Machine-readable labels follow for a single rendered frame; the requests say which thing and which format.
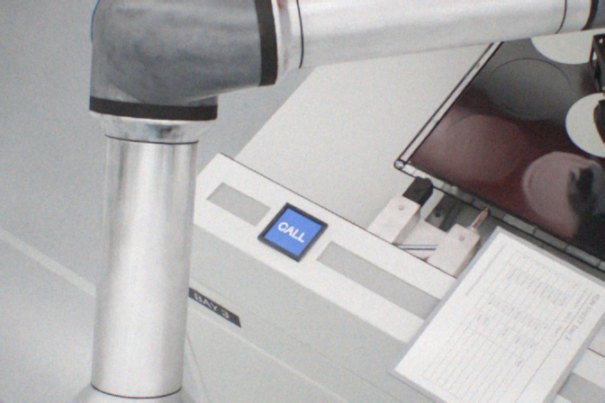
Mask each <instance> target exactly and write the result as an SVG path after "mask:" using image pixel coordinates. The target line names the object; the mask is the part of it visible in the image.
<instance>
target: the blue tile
mask: <svg viewBox="0 0 605 403"><path fill-rule="evenodd" d="M321 227H322V226H321V225H319V224H318V223H316V222H313V221H311V220H309V219H307V218H305V217H304V216H302V215H300V214H298V213H296V212H295V211H293V210H289V209H287V210H286V211H285V213H284V214H283V215H282V216H281V217H280V219H279V220H278V221H277V222H276V223H275V225H274V226H273V227H272V228H271V229H270V231H269V232H268V233H267V234H266V235H265V238H266V239H268V240H270V241H272V242H274V243H275V244H277V245H279V246H281V247H282V248H284V249H286V250H288V251H289V252H292V253H293V254H294V255H297V256H298V255H299V254H300V253H301V252H302V250H303V249H304V248H305V247H306V245H307V244H308V243H309V242H310V241H311V239H312V238H313V237H314V235H316V234H317V233H318V232H319V231H320V229H321Z"/></svg>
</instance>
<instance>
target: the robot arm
mask: <svg viewBox="0 0 605 403"><path fill-rule="evenodd" d="M600 29H605V0H97V2H96V4H95V8H94V10H93V13H92V17H91V26H90V33H91V41H92V45H93V50H92V67H91V85H90V105H89V112H90V114H91V115H92V116H93V117H94V118H95V120H96V121H97V122H98V123H99V124H100V126H101V128H102V129H103V131H104V160H103V177H102V193H101V209H100V226H99V243H98V260H97V276H96V294H95V326H94V343H93V361H92V376H91V383H90V384H89V385H88V386H85V387H84V388H83V389H82V390H80V391H79V392H78V393H77V394H76V396H75V397H74V403H196V401H195V399H194V397H193V396H192V395H191V394H190V393H189V392H187V391H186V390H185V389H184V388H183V387H182V378H183V365H184V350H185V324H186V312H187V297H189V284H190V270H191V257H192V243H193V230H194V204H195V189H196V176H197V162H198V148H199V139H200V137H201V136H202V135H203V134H204V133H205V132H206V131H207V130H208V129H209V128H210V127H211V126H212V125H213V124H214V123H216V122H217V118H218V109H219V94H225V93H229V92H233V91H238V90H244V89H249V88H253V87H260V86H268V85H278V84H279V82H280V81H281V80H282V78H283V77H284V76H285V73H286V72H287V71H289V70H291V69H296V68H303V67H317V66H324V65H330V64H338V63H345V62H352V61H359V60H366V59H373V58H386V57H393V56H400V55H407V54H414V53H421V52H429V51H435V50H443V49H449V48H456V47H463V46H470V45H477V44H484V43H491V42H498V41H506V40H519V39H526V38H533V37H539V36H547V35H554V34H561V33H567V32H577V31H592V30H600ZM601 39H602V42H601V43H600V40H601ZM593 51H594V53H596V56H597V59H596V64H594V66H593V64H592V57H593ZM588 69H589V71H590V74H591V79H592V82H593V83H594V85H596V88H597V91H598V93H599V94H600V93H603V95H604V98H605V33H602V34H596V35H592V40H591V51H590V56H589V61H588Z"/></svg>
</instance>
